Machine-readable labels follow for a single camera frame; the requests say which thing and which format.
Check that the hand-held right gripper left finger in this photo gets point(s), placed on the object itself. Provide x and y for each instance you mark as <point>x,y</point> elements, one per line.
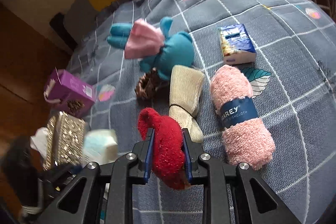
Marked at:
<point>149,158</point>

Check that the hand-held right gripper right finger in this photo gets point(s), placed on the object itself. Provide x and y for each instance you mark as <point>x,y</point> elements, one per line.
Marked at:
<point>187,161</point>

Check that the red fuzzy sock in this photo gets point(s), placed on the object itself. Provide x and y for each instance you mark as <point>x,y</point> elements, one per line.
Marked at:
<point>166,145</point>

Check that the white tissue packet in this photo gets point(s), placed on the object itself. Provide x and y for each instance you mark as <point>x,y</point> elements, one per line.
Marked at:
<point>101,145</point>

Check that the brown satin scrunchie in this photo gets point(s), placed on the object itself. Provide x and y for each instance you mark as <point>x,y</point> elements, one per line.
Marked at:
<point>149,85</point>

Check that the silver ornate tissue box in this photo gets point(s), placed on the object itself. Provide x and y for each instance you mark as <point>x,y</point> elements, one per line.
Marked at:
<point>64,140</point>

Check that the white tissue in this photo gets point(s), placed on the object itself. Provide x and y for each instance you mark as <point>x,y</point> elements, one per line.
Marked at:
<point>39,141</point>

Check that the pink fluffy rolled dishcloth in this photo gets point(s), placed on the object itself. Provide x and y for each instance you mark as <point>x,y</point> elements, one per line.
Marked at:
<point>241,124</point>

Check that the beige knitted cloth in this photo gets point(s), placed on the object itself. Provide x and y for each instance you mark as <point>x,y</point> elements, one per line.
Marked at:
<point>185,90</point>

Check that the purple cardboard box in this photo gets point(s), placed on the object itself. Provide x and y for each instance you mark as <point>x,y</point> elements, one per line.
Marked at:
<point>71,92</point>

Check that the teal plush toy pink dress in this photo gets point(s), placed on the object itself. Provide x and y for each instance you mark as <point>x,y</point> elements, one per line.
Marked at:
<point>173,48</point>

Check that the blue tissue packet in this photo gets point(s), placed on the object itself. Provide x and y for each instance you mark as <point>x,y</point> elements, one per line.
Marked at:
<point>236,43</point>

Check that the grey checked bedsheet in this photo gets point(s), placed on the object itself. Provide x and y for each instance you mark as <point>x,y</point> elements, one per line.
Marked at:
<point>288,82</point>

